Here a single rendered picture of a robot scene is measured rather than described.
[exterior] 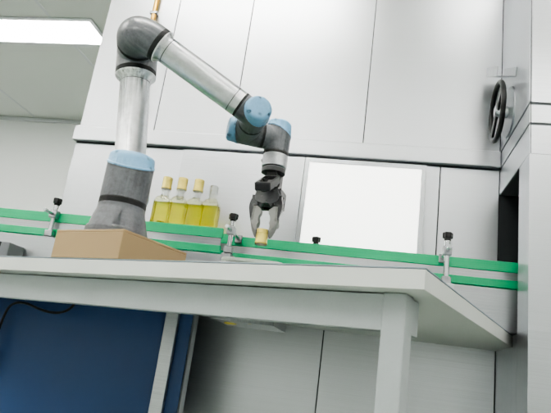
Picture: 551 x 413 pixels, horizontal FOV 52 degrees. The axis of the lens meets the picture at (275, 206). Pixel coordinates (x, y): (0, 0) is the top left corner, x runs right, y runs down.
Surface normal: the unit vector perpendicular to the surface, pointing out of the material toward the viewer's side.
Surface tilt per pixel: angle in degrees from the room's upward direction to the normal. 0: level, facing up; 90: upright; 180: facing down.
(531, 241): 90
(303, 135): 90
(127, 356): 90
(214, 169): 90
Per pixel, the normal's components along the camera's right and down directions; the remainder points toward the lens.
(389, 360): -0.49, -0.30
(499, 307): -0.15, -0.29
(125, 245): 0.86, -0.03
